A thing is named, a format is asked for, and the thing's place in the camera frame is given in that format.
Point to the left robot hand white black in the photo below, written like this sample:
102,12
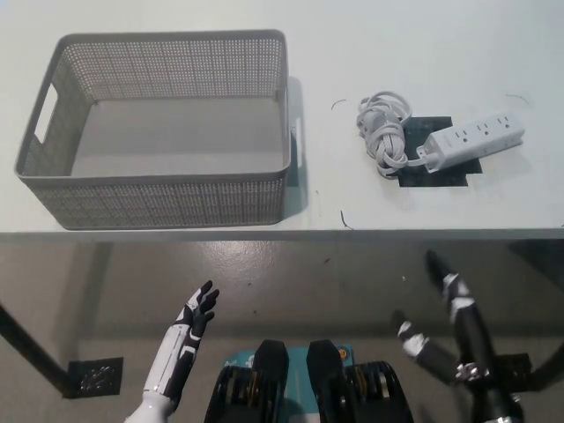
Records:
174,352

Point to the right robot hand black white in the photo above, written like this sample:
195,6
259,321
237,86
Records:
471,339

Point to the black table leg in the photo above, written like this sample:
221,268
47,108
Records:
31,348
548,370

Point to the grey perforated plastic basket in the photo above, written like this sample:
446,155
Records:
176,200

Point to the black tape patch on table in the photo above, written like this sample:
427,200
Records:
423,176

